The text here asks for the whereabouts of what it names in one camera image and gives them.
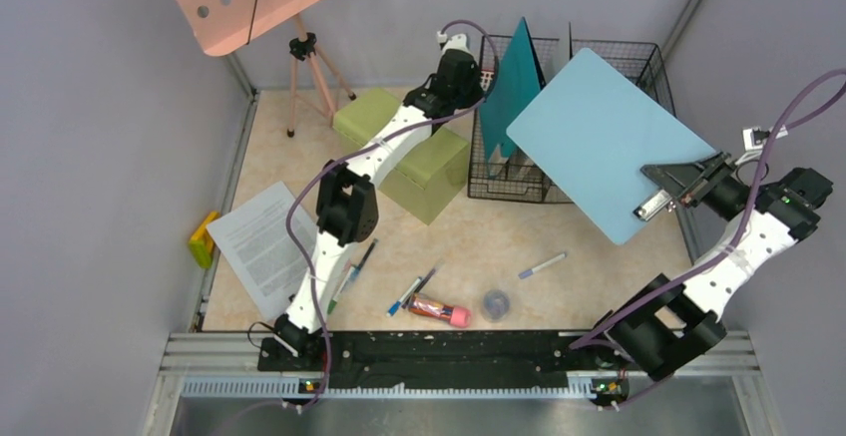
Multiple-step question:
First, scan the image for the light blue clipboard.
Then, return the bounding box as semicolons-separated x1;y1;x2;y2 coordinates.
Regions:
507;48;715;245

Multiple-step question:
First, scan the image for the yellow green block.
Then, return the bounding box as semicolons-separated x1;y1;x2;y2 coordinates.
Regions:
188;211;220;269

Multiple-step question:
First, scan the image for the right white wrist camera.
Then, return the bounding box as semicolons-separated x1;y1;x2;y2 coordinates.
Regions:
742;127;788;152

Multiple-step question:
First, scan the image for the printed paper clipboard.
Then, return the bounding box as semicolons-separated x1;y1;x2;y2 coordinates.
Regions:
208;182;316;319

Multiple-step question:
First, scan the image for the clear round container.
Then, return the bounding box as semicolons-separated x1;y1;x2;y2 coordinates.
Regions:
481;289;511;322

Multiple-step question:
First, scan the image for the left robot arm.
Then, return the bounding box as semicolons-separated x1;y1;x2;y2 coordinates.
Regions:
259;48;484;370

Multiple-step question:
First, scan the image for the white blue marker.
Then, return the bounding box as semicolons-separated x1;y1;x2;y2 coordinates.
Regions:
518;252;568;279

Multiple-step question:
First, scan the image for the pink capped pencil tube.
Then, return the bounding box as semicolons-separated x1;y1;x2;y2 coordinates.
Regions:
407;293;471;328

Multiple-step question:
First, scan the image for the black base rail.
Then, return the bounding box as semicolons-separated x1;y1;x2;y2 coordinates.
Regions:
257;330;633;390

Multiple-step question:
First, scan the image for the black pen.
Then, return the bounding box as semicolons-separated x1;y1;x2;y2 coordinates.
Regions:
348;238;379;281

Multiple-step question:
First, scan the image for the red calculator cube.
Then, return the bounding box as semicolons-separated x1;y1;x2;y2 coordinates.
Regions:
480;70;494;90

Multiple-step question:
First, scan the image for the green capped marker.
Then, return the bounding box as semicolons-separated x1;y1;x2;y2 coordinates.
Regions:
327;282;346;314

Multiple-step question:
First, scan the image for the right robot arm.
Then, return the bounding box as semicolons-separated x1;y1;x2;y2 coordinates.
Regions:
585;153;833;381

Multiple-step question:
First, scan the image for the teal folder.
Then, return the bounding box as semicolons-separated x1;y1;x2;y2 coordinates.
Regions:
479;17;546;161

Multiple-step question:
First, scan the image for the grey white folder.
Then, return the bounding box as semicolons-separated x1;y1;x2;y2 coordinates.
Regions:
568;21;575;61

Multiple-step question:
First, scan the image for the black wire desk organizer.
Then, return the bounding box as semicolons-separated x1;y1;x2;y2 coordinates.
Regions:
467;37;675;204

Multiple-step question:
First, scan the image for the green rectangular box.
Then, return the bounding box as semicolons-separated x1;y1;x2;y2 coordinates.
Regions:
333;88;471;224

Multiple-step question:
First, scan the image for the blue capped marker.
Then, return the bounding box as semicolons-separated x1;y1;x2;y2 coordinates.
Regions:
386;276;423;317

